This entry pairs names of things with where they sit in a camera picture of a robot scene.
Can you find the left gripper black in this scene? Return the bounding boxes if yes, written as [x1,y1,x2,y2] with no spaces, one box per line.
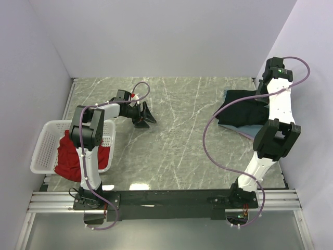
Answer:
[122,102,156,129]

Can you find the black t shirt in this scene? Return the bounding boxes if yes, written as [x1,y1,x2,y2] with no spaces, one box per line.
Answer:
[216,90,269,128]

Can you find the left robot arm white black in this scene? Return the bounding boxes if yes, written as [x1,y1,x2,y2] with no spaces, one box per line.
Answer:
[69,90,157,209]

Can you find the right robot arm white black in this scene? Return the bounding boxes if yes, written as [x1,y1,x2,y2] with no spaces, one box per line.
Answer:
[228,57,301,208]

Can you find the folded blue t shirt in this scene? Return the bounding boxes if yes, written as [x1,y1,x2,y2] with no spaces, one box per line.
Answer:
[218,89,263,139]

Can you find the folded purple t shirt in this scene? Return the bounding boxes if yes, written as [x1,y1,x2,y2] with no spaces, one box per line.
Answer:
[239,132,256,141]

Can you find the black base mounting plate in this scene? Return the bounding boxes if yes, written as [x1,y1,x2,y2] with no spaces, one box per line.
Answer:
[73,189,259,221]

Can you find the red t shirt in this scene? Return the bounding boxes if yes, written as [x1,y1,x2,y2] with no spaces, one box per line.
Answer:
[54,130,110,182]

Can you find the white plastic laundry basket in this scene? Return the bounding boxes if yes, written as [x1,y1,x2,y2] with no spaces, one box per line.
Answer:
[30,120,116,174]

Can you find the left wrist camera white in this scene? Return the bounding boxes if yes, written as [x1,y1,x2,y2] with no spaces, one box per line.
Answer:
[130,93,140,107]

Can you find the aluminium rail frame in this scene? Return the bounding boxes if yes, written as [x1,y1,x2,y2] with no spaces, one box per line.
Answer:
[15,190,315,249]

